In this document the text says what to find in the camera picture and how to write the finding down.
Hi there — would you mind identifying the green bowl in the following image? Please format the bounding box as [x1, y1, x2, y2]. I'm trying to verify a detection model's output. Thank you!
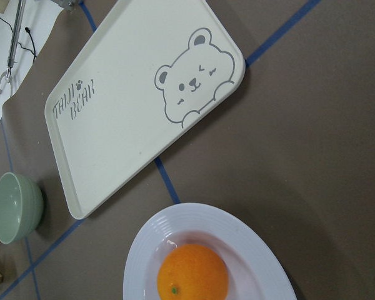
[0, 172, 44, 244]

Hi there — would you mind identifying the aluminium frame post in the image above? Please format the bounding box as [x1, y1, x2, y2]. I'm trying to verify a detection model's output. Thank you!
[52, 0, 84, 11]

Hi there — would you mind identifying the reacher grabber tool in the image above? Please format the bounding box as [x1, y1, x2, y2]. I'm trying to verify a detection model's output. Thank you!
[0, 0, 26, 95]

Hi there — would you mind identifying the white ribbed plate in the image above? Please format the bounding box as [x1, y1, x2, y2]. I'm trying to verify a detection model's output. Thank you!
[123, 203, 296, 299]

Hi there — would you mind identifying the orange fruit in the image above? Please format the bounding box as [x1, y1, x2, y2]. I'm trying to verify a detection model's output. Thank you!
[157, 244, 229, 299]

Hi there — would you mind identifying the cream bear tray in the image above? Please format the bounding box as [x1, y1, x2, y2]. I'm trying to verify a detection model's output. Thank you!
[44, 1, 245, 219]

